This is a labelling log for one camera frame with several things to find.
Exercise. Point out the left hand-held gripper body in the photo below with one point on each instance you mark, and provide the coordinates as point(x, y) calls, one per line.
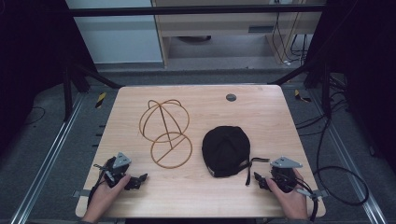
point(120, 162)

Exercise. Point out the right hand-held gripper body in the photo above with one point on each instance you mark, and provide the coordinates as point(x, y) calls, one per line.
point(285, 169)

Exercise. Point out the black baseball cap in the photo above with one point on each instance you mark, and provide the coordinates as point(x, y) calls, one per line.
point(225, 151)

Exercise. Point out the person's left hand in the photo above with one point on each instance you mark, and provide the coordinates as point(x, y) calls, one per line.
point(104, 197)

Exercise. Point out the person's right hand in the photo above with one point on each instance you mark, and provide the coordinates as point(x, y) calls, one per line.
point(291, 202)

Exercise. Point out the grey table edge clamp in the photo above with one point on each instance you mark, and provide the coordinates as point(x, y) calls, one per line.
point(81, 193)
point(320, 193)

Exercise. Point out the yellow black striped marker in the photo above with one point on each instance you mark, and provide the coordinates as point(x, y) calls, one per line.
point(300, 96)
point(100, 100)

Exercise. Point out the grey round table grommet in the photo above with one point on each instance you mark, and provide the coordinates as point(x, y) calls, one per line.
point(231, 97)

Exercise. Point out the black curtain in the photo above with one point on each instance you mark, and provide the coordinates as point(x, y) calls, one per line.
point(34, 62)
point(364, 71)

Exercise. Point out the light wooden desk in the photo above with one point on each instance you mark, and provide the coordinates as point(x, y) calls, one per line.
point(218, 21)

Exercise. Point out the aluminium floor rail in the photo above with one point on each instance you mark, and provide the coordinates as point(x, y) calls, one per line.
point(348, 161)
point(46, 161)

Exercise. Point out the black slanted frame strut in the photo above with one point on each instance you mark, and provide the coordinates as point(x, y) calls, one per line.
point(96, 76)
point(295, 73)

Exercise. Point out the black metal frame bar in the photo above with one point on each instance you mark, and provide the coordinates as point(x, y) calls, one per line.
point(193, 11)

